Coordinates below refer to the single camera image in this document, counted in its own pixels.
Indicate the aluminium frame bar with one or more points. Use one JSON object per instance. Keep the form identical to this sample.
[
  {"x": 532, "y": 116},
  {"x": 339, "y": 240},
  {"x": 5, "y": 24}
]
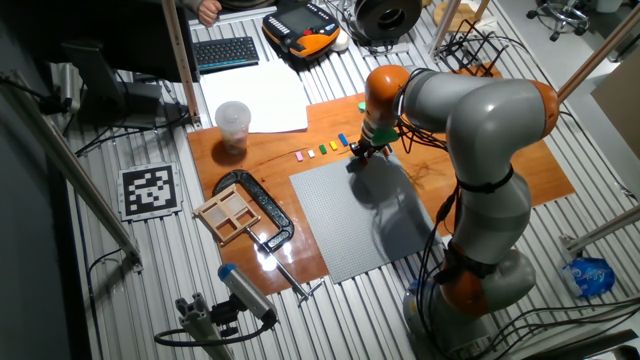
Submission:
[{"x": 70, "y": 165}]

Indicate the gray camera blue cap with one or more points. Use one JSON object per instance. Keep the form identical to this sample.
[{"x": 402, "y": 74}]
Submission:
[{"x": 247, "y": 292}]

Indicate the person's forearm gray sleeve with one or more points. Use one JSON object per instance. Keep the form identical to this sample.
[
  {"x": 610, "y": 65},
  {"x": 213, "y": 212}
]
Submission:
[{"x": 192, "y": 4}]

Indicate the black metal C-clamp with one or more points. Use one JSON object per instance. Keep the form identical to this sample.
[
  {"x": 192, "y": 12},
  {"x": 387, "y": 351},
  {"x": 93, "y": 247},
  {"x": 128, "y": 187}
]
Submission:
[{"x": 272, "y": 207}]

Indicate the wooden frame post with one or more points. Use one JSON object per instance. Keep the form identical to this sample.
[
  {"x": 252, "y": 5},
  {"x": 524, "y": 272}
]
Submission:
[
  {"x": 180, "y": 60},
  {"x": 605, "y": 47}
]

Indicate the white bin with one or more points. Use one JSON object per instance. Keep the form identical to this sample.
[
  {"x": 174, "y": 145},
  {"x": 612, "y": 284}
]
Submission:
[{"x": 608, "y": 5}]

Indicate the black monitor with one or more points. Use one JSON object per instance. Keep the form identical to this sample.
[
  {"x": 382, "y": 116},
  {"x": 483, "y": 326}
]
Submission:
[{"x": 125, "y": 30}]

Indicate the orange black teach pendant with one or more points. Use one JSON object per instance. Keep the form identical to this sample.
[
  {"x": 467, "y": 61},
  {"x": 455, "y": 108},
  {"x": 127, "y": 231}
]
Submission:
[{"x": 300, "y": 25}]

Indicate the gray orange robot arm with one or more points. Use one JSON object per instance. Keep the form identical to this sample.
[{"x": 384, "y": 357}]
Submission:
[{"x": 490, "y": 125}]

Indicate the blue plastic bag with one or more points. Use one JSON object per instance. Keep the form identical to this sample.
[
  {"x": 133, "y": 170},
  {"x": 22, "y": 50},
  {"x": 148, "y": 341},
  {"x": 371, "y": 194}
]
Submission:
[{"x": 589, "y": 276}]

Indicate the clear plastic cup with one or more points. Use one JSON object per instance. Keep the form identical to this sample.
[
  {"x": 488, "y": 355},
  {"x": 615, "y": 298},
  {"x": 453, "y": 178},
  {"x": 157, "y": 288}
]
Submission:
[{"x": 233, "y": 125}]

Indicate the black white marker board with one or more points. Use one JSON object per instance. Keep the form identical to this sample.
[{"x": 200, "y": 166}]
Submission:
[{"x": 150, "y": 190}]

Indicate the white paper sheets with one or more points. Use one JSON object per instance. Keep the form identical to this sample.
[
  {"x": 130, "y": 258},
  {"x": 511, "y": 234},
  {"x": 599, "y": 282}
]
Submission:
[{"x": 255, "y": 95}]

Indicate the long blue Lego brick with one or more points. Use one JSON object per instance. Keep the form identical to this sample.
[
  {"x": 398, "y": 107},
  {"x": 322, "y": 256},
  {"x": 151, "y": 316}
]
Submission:
[{"x": 343, "y": 139}]

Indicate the silver metal cylinder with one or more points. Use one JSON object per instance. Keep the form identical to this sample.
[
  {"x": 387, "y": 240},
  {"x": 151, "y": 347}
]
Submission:
[{"x": 71, "y": 87}]

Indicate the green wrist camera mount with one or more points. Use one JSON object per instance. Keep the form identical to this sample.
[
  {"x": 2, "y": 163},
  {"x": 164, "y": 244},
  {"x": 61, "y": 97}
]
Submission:
[{"x": 385, "y": 136}]

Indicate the aluminium camera mount post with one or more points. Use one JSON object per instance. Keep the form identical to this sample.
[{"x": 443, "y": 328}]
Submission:
[{"x": 200, "y": 325}]

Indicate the glossy wooden board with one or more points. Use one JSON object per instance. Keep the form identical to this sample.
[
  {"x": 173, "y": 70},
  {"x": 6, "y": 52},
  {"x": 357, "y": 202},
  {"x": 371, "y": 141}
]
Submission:
[{"x": 540, "y": 175}]

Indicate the wheeled office stool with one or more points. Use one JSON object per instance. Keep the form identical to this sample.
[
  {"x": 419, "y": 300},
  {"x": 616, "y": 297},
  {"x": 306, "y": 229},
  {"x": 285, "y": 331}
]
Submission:
[{"x": 560, "y": 12}]

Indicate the light pink Lego brick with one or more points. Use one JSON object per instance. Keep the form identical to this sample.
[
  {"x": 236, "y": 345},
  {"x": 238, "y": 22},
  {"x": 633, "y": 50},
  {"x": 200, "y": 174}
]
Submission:
[{"x": 299, "y": 156}]

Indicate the yellow Lego brick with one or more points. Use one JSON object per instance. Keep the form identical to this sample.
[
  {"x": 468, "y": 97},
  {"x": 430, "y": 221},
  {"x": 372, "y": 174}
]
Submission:
[{"x": 333, "y": 145}]

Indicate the black keyboard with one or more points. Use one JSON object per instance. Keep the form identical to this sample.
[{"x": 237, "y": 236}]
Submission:
[{"x": 225, "y": 52}]

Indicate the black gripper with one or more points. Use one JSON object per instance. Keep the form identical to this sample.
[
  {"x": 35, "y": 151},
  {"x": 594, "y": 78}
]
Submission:
[{"x": 372, "y": 142}]

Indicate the gray Lego baseplate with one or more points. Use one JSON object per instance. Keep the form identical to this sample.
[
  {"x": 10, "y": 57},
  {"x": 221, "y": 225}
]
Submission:
[{"x": 340, "y": 225}]

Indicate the wooden compartment tray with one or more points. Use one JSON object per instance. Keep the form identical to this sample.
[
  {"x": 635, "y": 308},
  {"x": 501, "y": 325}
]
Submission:
[{"x": 227, "y": 214}]

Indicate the brown cardboard panel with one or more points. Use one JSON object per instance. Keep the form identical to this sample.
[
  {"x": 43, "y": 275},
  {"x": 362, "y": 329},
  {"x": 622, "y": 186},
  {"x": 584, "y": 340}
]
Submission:
[{"x": 620, "y": 110}]

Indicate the person's hand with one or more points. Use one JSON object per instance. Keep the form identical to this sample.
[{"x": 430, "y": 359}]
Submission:
[{"x": 210, "y": 12}]

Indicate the short aluminium profile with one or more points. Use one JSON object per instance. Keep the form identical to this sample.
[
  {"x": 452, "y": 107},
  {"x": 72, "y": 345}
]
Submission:
[{"x": 600, "y": 230}]

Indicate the round wooden stool seat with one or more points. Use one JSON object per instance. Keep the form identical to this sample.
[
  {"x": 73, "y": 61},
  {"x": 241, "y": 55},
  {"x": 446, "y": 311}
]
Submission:
[{"x": 472, "y": 12}]

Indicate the white computer mouse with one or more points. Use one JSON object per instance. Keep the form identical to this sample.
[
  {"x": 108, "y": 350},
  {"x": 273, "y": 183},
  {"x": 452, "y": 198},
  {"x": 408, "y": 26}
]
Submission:
[{"x": 341, "y": 42}]

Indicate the metal frame post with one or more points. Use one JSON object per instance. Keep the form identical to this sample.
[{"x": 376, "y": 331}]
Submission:
[{"x": 442, "y": 25}]

